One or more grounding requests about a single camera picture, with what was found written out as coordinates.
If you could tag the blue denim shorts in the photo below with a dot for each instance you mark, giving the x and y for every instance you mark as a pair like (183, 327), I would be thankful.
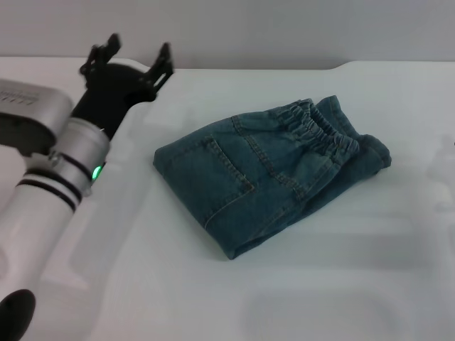
(270, 174)

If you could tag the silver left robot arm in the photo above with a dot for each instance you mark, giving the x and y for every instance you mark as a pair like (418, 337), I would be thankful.
(46, 213)

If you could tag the left wrist camera housing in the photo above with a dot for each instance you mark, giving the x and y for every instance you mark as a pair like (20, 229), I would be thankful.
(30, 117)

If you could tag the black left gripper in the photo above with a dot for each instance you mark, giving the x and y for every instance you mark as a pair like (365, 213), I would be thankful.
(110, 96)

